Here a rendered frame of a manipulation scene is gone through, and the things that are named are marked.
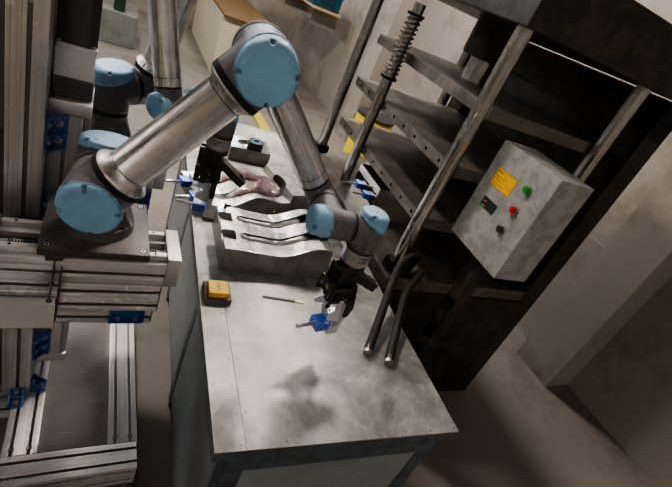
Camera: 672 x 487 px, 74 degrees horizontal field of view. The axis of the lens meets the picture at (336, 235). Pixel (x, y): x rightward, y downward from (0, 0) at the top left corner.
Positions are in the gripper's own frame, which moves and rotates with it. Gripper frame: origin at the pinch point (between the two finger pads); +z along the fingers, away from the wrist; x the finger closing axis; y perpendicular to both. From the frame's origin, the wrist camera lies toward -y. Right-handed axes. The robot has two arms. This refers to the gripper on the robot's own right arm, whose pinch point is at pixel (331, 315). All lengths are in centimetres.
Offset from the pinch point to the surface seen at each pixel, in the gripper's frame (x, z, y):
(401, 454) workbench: 31.8, 28.5, -19.5
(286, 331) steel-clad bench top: -9.0, 15.0, 4.8
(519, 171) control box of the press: -12, -46, -67
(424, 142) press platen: -60, -33, -72
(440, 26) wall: -305, -72, -299
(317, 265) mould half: -30.8, 8.5, -16.6
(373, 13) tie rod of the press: -145, -67, -87
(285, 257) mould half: -33.8, 6.7, -4.1
